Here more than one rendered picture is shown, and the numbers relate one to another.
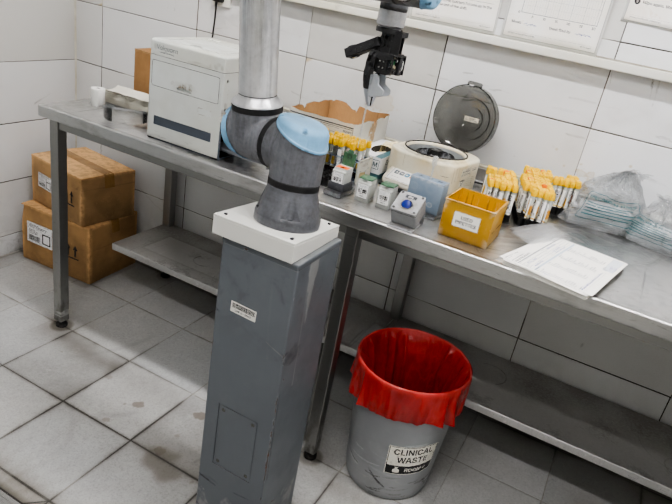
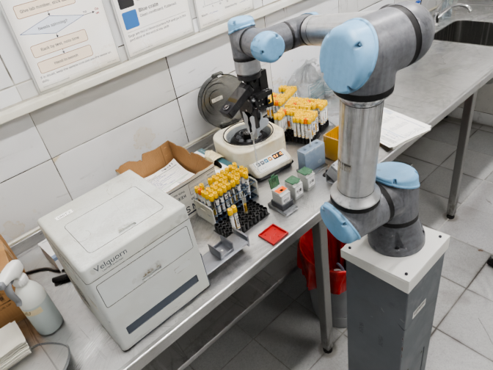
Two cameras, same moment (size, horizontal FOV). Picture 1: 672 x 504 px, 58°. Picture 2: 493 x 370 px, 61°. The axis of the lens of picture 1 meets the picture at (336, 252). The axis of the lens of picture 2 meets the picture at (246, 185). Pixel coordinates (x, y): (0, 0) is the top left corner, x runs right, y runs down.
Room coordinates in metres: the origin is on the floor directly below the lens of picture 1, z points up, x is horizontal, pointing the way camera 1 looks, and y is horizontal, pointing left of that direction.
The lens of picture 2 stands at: (1.20, 1.03, 1.77)
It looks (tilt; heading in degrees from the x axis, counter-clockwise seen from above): 35 degrees down; 300
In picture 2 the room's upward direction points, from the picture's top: 11 degrees counter-clockwise
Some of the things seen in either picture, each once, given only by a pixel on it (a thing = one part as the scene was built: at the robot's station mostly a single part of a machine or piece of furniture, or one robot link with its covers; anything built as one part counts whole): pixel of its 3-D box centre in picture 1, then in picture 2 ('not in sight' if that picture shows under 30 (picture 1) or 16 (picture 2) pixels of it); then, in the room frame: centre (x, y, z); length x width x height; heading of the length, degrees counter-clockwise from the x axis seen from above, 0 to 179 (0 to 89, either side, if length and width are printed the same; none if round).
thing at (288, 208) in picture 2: (339, 187); (282, 203); (1.66, 0.02, 0.89); 0.09 x 0.05 x 0.04; 154
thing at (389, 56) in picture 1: (387, 51); (253, 91); (1.73, -0.04, 1.27); 0.09 x 0.08 x 0.12; 60
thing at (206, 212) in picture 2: (335, 161); (227, 197); (1.84, 0.05, 0.91); 0.20 x 0.10 x 0.07; 67
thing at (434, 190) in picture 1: (426, 195); (311, 158); (1.62, -0.22, 0.92); 0.10 x 0.07 x 0.10; 61
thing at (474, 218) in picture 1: (472, 217); (348, 144); (1.51, -0.33, 0.93); 0.13 x 0.13 x 0.10; 66
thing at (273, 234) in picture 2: not in sight; (273, 234); (1.64, 0.16, 0.88); 0.07 x 0.07 x 0.01; 67
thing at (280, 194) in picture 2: (341, 177); (281, 197); (1.66, 0.02, 0.92); 0.05 x 0.04 x 0.06; 154
